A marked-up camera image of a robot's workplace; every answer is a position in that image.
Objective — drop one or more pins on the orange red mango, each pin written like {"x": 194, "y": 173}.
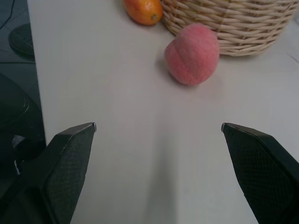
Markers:
{"x": 144, "y": 10}

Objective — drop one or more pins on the pink peach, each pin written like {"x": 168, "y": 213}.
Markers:
{"x": 192, "y": 54}

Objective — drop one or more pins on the woven wicker basket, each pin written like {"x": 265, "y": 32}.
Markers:
{"x": 231, "y": 25}

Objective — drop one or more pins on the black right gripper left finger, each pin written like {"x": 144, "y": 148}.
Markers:
{"x": 63, "y": 172}

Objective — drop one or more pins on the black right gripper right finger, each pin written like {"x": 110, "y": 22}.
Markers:
{"x": 261, "y": 172}

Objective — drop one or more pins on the dark round floor base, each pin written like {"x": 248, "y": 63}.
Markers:
{"x": 21, "y": 39}

